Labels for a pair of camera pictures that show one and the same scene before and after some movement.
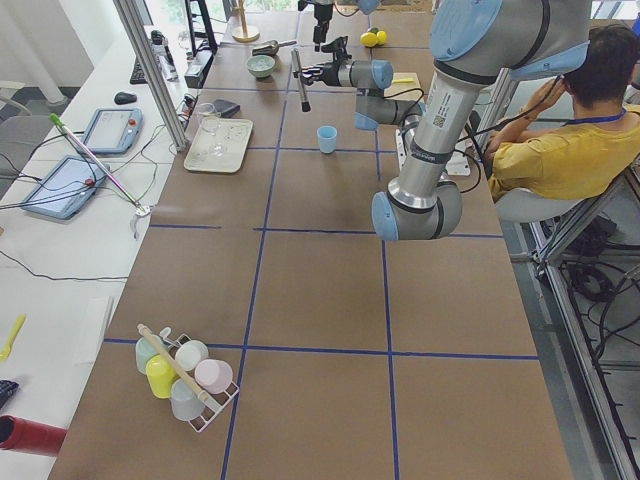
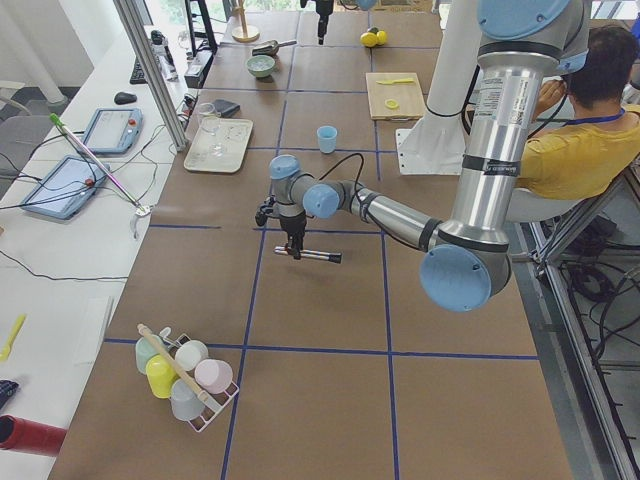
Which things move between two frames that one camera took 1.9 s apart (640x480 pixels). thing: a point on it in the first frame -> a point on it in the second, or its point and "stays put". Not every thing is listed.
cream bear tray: x=219 y=145 stays put
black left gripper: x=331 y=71 -> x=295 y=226
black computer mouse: x=124 y=98 stays put
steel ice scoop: x=271 y=48 stays put
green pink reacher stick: x=140 y=209 stays put
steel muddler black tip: x=305 y=105 -> x=335 y=257
